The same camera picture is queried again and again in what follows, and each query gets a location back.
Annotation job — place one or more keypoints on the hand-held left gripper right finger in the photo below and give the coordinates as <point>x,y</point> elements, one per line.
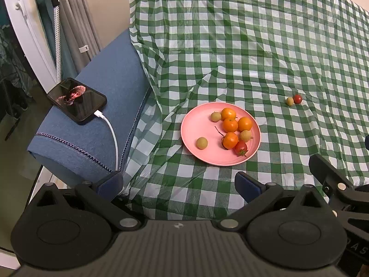
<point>246,186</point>

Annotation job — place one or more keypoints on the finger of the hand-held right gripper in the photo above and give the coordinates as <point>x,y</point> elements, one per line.
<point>367,142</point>
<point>323,168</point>

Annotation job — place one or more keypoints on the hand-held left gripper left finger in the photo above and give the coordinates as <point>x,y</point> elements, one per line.
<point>111,183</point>

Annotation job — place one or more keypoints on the cherry tomato with green stem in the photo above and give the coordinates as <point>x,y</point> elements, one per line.
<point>241,148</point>

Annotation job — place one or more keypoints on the orange tomato with stem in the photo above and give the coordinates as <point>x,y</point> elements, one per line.
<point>230,140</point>

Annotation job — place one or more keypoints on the small orange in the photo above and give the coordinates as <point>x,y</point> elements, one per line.
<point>228,114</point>
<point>230,125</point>
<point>245,123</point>

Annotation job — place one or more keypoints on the pink round plate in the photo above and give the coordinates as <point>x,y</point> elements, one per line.
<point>201,127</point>

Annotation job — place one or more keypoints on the red cherry tomato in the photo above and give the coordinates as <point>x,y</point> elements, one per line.
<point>297,98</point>

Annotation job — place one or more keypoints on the black smartphone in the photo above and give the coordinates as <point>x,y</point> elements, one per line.
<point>77,104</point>

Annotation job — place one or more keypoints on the blue fabric sofa armrest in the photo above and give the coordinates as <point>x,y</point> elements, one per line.
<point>115,72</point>

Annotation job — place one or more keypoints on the white plastic clip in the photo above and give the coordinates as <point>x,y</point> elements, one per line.
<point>83,48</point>

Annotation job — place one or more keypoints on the dark hanging clothes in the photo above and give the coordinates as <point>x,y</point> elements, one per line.
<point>11,63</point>

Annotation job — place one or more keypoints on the green white checkered tablecloth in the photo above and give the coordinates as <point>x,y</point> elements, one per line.
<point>201,34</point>

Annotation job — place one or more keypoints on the grey curtain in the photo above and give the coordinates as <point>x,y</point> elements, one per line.
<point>77,11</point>

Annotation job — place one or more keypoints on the white door frame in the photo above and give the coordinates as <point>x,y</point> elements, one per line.
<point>31,34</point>

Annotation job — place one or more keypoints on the white wall hook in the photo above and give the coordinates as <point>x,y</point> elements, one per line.
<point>18,5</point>

